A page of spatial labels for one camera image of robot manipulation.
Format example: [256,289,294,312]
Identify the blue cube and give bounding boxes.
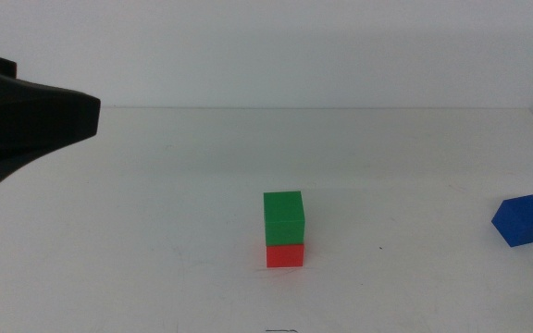
[490,193,533,249]

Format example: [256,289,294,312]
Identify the green cube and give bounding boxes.
[262,190,306,247]

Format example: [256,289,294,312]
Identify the red cube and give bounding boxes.
[266,242,306,269]

